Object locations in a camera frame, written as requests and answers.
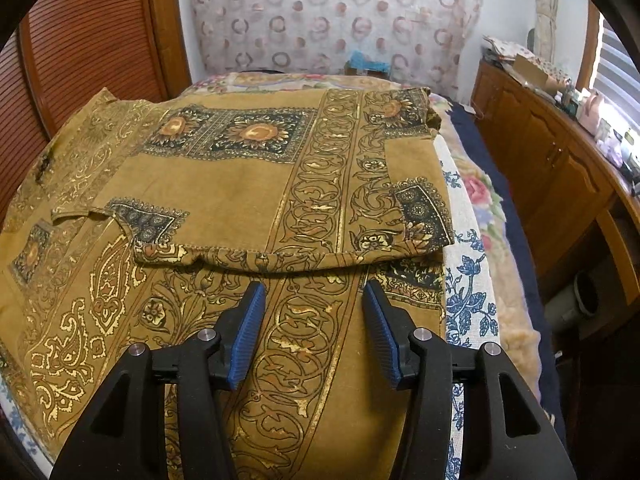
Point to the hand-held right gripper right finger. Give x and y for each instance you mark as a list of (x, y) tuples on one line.
[(382, 330)]

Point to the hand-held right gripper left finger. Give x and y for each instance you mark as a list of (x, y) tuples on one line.
[(247, 330)]

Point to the brown patterned shirt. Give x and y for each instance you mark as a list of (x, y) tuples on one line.
[(225, 175)]

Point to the blue floral bed sheet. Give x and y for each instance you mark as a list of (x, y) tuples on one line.
[(465, 270)]

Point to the navy blanket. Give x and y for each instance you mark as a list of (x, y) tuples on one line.
[(520, 240)]

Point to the grey roll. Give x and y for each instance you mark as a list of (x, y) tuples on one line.
[(575, 302)]

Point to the long wooden cabinet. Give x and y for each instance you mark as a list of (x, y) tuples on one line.
[(550, 160)]

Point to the teal cloth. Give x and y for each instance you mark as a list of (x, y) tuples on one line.
[(367, 61)]

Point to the open cardboard box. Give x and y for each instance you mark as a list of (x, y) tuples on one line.
[(530, 70)]

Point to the folded floral cloth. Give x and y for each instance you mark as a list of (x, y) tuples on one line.
[(500, 49)]

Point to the pink kettle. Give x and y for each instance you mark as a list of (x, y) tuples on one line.
[(591, 107)]

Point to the circle patterned hanging cloth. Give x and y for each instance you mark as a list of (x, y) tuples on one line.
[(325, 15)]

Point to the wooden louvred wardrobe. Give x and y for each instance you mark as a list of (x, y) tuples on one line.
[(90, 35)]

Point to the striped window blind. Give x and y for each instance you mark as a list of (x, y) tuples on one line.
[(622, 70)]

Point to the cream lace curtain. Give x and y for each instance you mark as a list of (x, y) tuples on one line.
[(545, 10)]

